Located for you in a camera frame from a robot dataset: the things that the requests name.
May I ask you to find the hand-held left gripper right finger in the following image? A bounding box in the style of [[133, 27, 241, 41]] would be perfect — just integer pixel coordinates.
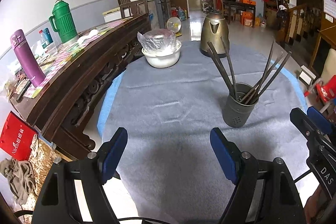
[[210, 127, 306, 224]]

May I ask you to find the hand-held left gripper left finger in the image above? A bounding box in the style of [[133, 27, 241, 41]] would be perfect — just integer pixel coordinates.
[[31, 127, 129, 224]]

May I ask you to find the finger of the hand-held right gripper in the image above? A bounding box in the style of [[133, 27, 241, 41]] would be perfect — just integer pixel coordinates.
[[289, 107, 319, 144], [307, 106, 334, 136]]

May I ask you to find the grey metal chopstick holder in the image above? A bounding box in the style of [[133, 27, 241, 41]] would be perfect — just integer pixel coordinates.
[[223, 83, 259, 128]]

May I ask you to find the person's right hand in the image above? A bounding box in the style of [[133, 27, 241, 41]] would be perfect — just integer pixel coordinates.
[[304, 185, 336, 224]]

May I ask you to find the red plastic child chair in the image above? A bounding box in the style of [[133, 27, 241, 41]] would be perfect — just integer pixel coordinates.
[[304, 78, 336, 111]]

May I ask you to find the blue table mat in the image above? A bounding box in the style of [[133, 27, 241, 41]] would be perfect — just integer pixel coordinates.
[[97, 60, 308, 132]]

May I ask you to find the white step stool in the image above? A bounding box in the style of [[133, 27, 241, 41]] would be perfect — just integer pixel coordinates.
[[297, 65, 317, 85]]

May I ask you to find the beige armchair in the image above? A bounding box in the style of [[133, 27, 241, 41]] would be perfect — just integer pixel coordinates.
[[319, 48, 336, 85]]

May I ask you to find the grey tablecloth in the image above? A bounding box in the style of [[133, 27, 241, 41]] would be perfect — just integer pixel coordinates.
[[101, 40, 311, 224]]

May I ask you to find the straw-coloured woven sack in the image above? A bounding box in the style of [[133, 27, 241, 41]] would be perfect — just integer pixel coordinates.
[[25, 140, 57, 203]]

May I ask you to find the dark carved wooden bench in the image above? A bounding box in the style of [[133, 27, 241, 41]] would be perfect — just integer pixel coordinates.
[[9, 14, 152, 160]]

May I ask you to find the grey rag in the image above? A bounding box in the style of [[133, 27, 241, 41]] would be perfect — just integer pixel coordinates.
[[0, 158, 37, 206]]

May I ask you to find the red gift box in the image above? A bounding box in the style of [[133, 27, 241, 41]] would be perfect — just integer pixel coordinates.
[[0, 112, 39, 161]]

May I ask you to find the white plastic basin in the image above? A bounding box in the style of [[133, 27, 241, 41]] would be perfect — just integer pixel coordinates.
[[142, 40, 182, 68]]

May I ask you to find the checkered paper mat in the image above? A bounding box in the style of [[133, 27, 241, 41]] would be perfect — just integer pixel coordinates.
[[24, 17, 133, 98]]

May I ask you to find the gold electric kettle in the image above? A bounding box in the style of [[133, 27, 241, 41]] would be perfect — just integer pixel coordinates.
[[200, 10, 230, 58]]

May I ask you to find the white crumpled tissue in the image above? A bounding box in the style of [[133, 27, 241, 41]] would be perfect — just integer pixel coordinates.
[[77, 30, 99, 45]]

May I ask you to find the purple vacuum bottle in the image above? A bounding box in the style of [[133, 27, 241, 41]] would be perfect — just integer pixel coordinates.
[[10, 29, 46, 88]]

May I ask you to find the dark wooden side table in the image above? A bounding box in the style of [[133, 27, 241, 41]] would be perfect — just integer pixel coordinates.
[[223, 0, 256, 28]]

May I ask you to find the white floor fan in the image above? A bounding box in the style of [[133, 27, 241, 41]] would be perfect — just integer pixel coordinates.
[[167, 17, 182, 35]]

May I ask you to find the white chest freezer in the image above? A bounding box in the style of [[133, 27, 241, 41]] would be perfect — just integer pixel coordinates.
[[102, 9, 122, 23]]

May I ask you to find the green thermos jug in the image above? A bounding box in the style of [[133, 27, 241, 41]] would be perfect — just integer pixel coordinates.
[[49, 0, 79, 45]]

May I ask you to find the small white refrigerator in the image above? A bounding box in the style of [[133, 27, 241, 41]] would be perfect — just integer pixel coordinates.
[[146, 0, 160, 30]]

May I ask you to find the brown wooden chair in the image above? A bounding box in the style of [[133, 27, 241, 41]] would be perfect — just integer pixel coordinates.
[[119, 0, 149, 18]]

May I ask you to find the black cable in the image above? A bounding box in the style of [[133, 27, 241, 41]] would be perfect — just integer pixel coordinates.
[[293, 171, 312, 182]]

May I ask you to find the pink wall calendar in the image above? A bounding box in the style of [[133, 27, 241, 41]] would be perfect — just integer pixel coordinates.
[[322, 0, 336, 21]]

